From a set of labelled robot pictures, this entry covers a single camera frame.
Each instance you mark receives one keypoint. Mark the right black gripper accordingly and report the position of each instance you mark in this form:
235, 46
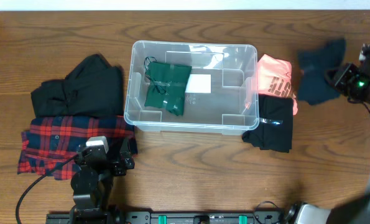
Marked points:
347, 73

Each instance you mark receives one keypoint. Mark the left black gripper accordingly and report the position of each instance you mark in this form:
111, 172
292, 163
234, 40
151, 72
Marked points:
117, 158

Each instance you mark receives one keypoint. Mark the dark navy garment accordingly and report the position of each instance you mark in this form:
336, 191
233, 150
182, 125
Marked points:
313, 87

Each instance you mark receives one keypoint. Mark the pink printed shirt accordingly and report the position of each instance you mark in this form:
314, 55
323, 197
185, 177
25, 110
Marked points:
274, 77

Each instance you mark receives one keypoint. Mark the dark green cloth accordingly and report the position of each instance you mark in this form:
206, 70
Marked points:
168, 83

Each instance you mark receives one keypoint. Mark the black garment with tape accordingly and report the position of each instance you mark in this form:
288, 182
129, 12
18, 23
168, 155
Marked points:
275, 128

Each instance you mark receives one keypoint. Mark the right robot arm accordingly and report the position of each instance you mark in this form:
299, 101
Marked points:
355, 211

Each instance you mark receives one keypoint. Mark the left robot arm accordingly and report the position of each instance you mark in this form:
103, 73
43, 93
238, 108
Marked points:
91, 190

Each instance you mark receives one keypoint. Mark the red navy plaid shirt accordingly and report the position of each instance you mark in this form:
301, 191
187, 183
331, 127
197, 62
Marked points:
51, 141

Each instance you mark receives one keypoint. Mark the large black folded garment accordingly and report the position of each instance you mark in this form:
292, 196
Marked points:
93, 88

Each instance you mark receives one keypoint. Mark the clear plastic storage bin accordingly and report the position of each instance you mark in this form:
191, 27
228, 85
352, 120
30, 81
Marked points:
231, 108

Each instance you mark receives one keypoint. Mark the white label in bin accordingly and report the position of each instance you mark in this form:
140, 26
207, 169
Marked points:
199, 83

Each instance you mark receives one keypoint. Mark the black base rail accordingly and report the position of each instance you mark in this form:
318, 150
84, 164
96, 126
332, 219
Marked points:
113, 215

